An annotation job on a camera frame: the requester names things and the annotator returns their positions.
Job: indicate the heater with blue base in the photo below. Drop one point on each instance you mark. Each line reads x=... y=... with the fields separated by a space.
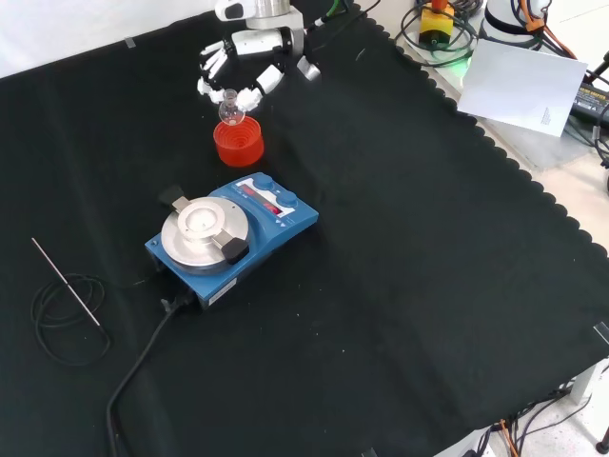
x=280 y=224

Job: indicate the yellow stop button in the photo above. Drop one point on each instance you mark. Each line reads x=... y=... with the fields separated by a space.
x=435 y=26

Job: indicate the clear cloth clip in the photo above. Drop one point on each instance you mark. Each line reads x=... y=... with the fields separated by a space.
x=602 y=331
x=130 y=43

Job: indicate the pale board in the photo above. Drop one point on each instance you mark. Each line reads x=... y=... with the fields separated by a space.
x=518 y=85

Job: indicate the black bench cloth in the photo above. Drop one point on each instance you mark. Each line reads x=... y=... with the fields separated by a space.
x=380 y=238

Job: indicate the clear round-bottom flask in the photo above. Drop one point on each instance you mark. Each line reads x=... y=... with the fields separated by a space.
x=231 y=115

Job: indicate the thin metal probe rod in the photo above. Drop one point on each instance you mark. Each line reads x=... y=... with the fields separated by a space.
x=64 y=280

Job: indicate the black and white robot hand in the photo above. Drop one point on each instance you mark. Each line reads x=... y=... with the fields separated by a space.
x=257 y=42

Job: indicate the black power adapter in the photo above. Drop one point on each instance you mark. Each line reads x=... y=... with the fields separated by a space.
x=590 y=100

